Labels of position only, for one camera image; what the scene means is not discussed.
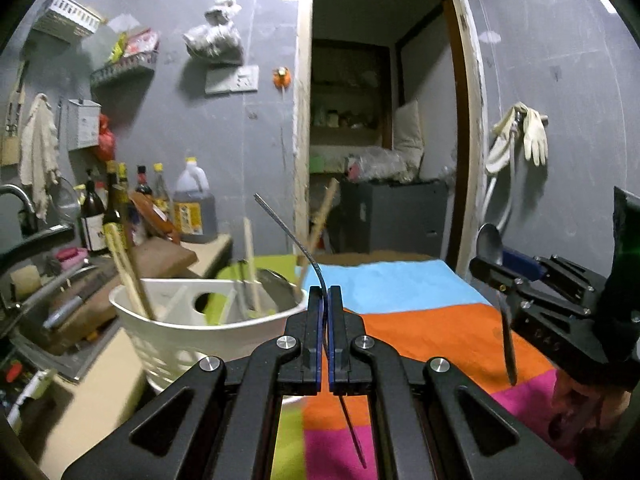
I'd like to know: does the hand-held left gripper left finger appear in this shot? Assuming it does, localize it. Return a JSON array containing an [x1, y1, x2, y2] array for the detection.
[[60, 285, 326, 480]]

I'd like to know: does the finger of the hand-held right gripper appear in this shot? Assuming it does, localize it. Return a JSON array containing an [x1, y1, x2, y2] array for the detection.
[[469, 256, 541, 307], [502, 249, 597, 289]]

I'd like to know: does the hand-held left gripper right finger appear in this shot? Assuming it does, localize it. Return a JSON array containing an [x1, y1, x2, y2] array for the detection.
[[327, 285, 583, 480]]

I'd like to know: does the metal spoon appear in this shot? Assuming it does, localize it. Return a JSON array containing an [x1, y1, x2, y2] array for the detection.
[[475, 222, 518, 387]]

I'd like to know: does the thin curved metal utensil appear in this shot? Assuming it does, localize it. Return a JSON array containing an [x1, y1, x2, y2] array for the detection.
[[253, 193, 368, 470]]

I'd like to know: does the white plastic utensil holder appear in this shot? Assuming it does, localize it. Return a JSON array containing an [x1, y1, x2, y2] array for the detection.
[[109, 277, 308, 396]]

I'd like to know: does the person's right hand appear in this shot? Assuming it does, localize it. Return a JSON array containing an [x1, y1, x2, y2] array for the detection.
[[547, 374, 632, 454]]

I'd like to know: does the metal ladle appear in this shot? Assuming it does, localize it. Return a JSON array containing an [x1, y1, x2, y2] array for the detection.
[[235, 259, 301, 318]]

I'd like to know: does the colourful striped mat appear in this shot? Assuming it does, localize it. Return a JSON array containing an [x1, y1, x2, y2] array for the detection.
[[215, 252, 576, 480]]

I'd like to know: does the wooden chopstick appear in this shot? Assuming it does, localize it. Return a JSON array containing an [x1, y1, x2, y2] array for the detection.
[[243, 217, 263, 313], [297, 178, 338, 288], [114, 225, 157, 318], [107, 225, 151, 321]]

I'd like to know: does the grey cabinet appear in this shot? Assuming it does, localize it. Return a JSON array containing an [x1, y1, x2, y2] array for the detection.
[[327, 177, 451, 256]]

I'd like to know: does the cream rubber glove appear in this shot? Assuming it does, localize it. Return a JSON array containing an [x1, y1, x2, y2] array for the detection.
[[520, 101, 549, 167], [491, 102, 527, 136]]

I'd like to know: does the clear plastic bag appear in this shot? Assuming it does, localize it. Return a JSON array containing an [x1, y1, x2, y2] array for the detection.
[[345, 146, 418, 183]]

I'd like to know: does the white pillow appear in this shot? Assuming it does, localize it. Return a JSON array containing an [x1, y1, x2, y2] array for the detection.
[[392, 99, 426, 181]]

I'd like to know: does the wooden cutting board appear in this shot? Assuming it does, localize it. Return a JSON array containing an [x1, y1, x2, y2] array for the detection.
[[131, 236, 198, 283]]

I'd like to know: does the large soy sauce jug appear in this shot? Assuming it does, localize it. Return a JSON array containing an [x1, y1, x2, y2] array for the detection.
[[172, 156, 219, 245]]

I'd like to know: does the wooden pantry shelf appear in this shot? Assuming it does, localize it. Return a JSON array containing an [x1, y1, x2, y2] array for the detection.
[[310, 40, 393, 148]]

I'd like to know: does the brown wooden spatula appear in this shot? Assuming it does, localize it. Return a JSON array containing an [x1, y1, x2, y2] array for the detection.
[[130, 191, 181, 245]]

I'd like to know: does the clear yellow cap bottle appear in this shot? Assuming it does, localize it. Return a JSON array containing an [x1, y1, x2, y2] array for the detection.
[[151, 162, 173, 226]]

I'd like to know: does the black cap sauce bottle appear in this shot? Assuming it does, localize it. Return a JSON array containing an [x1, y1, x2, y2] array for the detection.
[[134, 165, 153, 198]]

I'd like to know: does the dark wine bottle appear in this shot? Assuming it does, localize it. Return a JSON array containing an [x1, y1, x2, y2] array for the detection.
[[101, 161, 132, 256]]

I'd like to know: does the kitchen knife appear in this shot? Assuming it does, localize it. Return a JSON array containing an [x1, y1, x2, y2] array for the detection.
[[42, 267, 118, 331]]

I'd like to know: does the pink dish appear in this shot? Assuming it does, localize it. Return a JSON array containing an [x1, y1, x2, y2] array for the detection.
[[54, 246, 90, 267]]

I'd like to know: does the red plastic bag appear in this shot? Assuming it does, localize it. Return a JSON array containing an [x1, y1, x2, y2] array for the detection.
[[96, 113, 117, 162]]

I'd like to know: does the pale sponge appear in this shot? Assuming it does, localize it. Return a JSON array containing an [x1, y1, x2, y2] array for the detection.
[[10, 265, 41, 301]]

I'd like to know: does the white plastic bags bundle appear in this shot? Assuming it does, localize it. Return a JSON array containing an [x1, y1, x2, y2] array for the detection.
[[182, 0, 246, 66]]

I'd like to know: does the metal faucet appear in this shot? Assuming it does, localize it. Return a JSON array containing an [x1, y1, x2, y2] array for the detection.
[[0, 184, 37, 238]]

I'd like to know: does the beige hanging towel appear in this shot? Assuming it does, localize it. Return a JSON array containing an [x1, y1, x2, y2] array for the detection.
[[19, 92, 63, 221]]

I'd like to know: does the red snack packet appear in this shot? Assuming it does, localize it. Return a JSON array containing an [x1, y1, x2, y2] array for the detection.
[[122, 29, 161, 58]]

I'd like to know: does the white hose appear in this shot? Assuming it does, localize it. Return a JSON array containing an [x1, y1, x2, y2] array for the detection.
[[480, 135, 521, 233]]

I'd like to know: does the wooden door frame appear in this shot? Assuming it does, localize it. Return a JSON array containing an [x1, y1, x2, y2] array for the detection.
[[292, 0, 488, 281]]

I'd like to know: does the white wall socket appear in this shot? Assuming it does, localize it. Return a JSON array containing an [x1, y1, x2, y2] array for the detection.
[[236, 65, 260, 92]]

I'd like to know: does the grey wall switch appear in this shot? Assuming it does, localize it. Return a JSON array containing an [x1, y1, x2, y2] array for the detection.
[[205, 69, 238, 96]]

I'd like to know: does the white wall box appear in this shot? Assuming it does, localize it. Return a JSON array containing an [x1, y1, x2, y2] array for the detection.
[[66, 98, 102, 151]]

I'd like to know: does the grey wall basket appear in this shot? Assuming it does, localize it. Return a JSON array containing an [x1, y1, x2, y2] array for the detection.
[[89, 52, 161, 92]]

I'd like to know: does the white wall basket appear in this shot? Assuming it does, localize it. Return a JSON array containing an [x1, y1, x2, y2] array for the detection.
[[32, 0, 107, 43]]

